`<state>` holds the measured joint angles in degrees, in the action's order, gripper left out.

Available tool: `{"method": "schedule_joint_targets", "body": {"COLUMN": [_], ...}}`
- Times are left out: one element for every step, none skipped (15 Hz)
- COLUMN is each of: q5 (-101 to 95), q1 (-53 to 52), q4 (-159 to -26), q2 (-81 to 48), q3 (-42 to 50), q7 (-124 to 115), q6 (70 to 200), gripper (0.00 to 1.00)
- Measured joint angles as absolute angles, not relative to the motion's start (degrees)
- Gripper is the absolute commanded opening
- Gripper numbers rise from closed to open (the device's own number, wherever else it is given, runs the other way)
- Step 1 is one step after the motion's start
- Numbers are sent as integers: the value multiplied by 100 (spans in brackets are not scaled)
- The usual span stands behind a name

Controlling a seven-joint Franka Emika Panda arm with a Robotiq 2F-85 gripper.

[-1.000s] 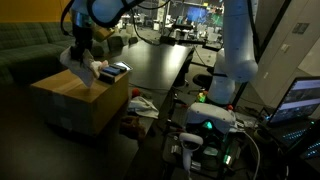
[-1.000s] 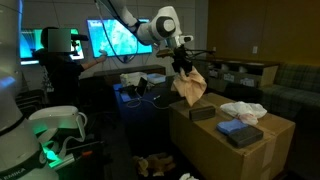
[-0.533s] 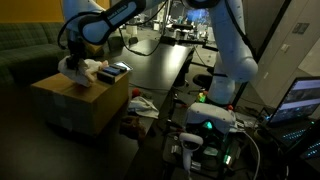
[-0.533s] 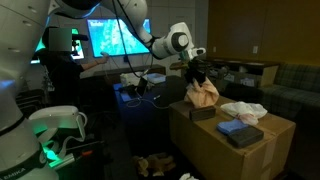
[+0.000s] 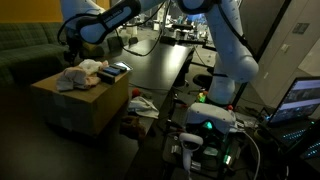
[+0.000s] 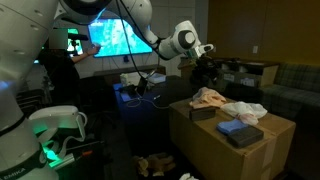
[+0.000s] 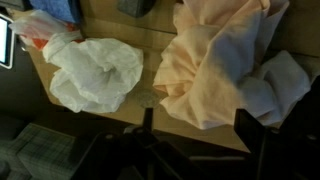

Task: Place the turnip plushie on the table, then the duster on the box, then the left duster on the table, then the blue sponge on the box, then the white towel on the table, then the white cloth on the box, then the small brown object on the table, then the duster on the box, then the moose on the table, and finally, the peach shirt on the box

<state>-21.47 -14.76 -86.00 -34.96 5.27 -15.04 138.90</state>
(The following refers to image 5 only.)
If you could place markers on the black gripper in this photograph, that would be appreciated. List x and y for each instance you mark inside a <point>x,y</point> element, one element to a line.
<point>72,46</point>

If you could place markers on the blue knitted cloth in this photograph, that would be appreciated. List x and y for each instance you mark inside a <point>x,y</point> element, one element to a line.
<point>111,70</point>

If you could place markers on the red turnip plushie green leaves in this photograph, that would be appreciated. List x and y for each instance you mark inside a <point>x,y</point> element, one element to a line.
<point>135,92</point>

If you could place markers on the white bluish cloth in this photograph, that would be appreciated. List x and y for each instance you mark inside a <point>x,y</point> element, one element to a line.
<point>145,107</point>

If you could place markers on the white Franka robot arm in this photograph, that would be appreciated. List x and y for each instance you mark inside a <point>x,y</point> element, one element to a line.
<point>233,60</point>

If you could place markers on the large cardboard box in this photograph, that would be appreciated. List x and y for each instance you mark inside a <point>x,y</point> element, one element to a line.
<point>100,103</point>

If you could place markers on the black electronics box green light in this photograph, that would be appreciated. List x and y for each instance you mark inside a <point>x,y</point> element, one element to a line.
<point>213,156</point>

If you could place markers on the green plaid sofa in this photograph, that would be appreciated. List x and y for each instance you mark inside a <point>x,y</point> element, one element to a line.
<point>30,50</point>

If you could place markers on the white lamp shade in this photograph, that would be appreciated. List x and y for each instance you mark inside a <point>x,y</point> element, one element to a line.
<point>131,30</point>

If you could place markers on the black office stool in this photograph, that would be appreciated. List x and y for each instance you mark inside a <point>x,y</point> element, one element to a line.
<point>201,81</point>

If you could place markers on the small yellow green item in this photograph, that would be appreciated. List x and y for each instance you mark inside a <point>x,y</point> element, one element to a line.
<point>201,97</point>

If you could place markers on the white VR controller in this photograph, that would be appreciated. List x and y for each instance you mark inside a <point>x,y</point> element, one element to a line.
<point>188,146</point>

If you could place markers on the white VR headset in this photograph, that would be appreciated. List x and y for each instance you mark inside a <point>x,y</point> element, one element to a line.
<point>210,115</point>

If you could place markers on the open laptop bright screen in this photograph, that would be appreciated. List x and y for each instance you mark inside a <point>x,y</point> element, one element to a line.
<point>300,100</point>

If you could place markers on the white wall switch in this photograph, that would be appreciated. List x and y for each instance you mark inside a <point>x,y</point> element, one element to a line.
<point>285,47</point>

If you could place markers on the grey wall sign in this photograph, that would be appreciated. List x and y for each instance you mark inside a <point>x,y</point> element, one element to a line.
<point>301,27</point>

